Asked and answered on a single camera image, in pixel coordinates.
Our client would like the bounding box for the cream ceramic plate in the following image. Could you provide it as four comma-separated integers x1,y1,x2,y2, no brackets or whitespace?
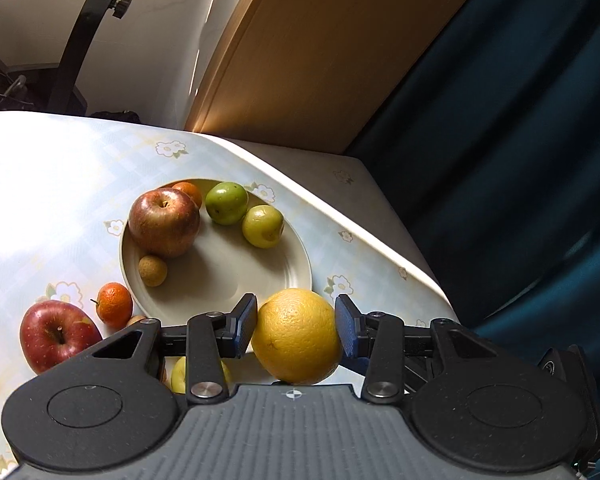
120,210,312,326

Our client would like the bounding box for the brown longan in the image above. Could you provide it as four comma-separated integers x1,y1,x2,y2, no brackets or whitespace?
137,255,168,287
125,315,146,326

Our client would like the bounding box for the floral checkered tablecloth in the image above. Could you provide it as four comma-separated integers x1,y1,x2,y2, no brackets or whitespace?
0,112,453,479

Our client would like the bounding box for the small yellow orange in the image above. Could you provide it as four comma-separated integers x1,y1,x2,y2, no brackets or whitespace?
170,356,233,394

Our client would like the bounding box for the large yellow orange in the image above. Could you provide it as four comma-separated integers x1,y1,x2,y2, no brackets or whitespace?
251,288,342,385

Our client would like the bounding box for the black exercise bike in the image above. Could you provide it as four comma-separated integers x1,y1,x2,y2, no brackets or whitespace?
0,0,204,116

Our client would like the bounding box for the yellow-green guava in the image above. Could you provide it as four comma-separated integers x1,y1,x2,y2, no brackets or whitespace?
242,205,285,249

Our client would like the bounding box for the dark red apple lower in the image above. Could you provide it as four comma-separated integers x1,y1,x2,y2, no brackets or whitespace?
19,300,102,375

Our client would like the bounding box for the tangerine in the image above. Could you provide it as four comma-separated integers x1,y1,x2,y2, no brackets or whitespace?
172,181,204,209
91,282,133,330

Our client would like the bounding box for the dark green round fruit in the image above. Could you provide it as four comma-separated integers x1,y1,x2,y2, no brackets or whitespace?
204,182,249,226

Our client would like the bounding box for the wooden cabinet panel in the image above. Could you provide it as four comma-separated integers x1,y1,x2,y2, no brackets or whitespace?
185,0,466,153

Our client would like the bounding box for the dark teal curtain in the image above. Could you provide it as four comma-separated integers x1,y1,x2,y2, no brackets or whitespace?
344,0,600,361

